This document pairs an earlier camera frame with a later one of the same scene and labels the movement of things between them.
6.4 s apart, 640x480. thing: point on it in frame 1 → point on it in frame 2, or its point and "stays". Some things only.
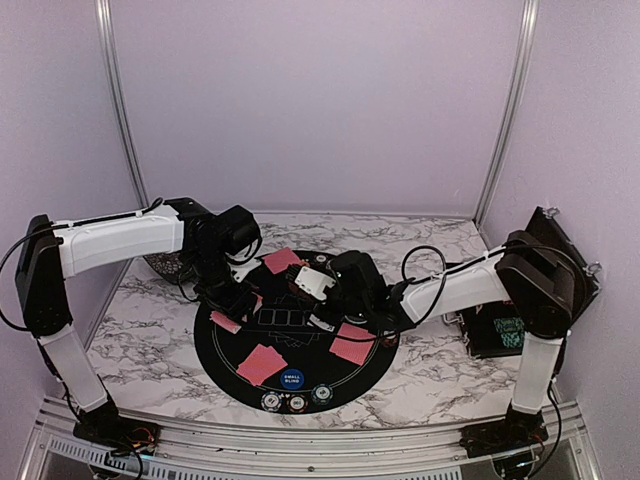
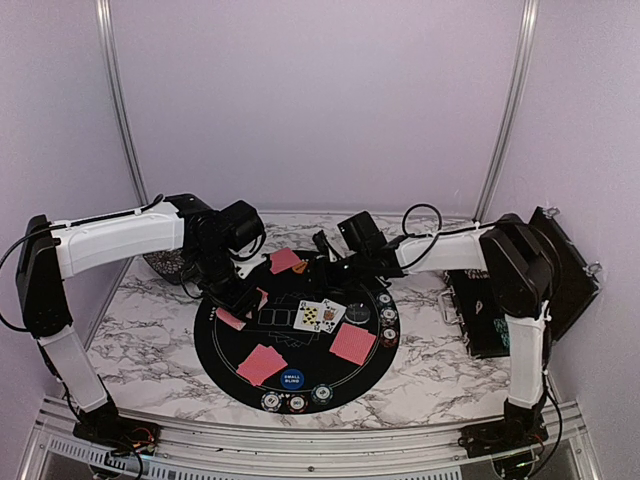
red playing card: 282,258 stays
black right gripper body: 353,308 → 346,277
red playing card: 262,363 stays
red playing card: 260,364 stays
